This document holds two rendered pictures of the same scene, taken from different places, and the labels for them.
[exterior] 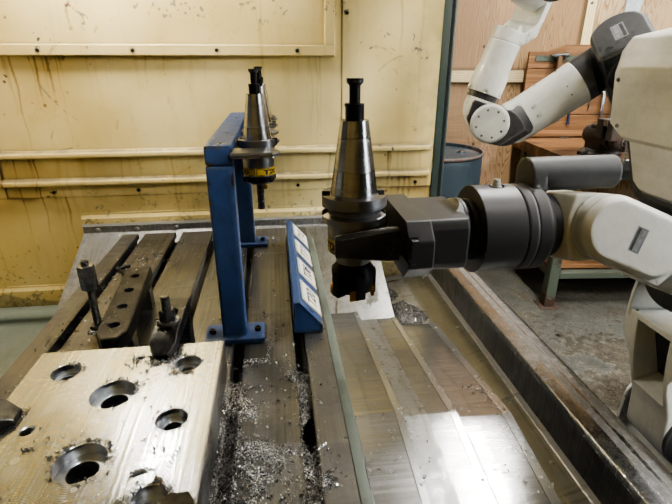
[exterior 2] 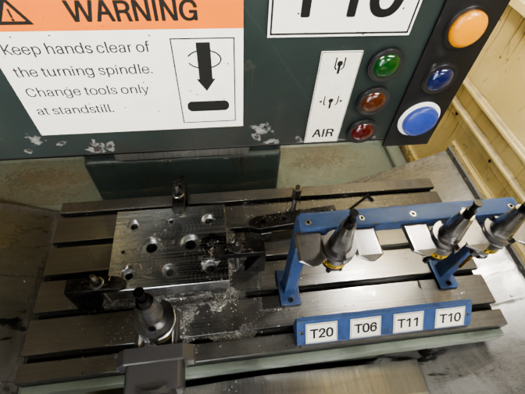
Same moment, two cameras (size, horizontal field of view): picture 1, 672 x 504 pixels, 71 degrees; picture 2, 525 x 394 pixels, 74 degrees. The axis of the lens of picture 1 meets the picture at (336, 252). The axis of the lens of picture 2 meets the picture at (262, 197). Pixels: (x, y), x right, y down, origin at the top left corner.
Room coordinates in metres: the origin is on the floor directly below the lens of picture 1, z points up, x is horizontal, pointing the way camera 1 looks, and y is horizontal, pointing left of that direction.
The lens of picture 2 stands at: (0.58, -0.20, 1.79)
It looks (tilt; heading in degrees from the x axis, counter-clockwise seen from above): 53 degrees down; 86
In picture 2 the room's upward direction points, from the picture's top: 5 degrees clockwise
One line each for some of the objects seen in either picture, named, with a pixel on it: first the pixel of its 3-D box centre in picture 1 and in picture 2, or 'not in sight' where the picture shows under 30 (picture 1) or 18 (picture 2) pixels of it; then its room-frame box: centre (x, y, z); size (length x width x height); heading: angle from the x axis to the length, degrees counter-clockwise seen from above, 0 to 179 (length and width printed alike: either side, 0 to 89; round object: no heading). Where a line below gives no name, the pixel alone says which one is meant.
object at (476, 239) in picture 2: not in sight; (472, 234); (1.02, 0.16, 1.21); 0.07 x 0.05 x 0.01; 97
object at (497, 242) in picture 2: not in sight; (498, 232); (1.08, 0.17, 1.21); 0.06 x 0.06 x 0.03
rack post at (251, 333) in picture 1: (228, 256); (294, 262); (0.69, 0.17, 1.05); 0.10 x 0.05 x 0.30; 97
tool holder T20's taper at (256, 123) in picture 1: (255, 116); (344, 234); (0.75, 0.12, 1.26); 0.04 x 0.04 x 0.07
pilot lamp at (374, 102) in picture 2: not in sight; (373, 102); (0.68, 0.03, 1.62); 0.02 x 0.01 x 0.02; 7
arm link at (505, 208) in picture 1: (450, 227); (155, 391); (0.45, -0.12, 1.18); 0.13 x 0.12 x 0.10; 7
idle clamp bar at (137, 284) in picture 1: (129, 314); (292, 223); (0.71, 0.36, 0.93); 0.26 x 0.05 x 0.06; 12
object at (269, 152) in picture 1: (256, 152); (310, 249); (0.70, 0.12, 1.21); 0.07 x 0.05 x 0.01; 97
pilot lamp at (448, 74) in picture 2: not in sight; (439, 79); (0.72, 0.04, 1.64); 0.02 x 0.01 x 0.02; 7
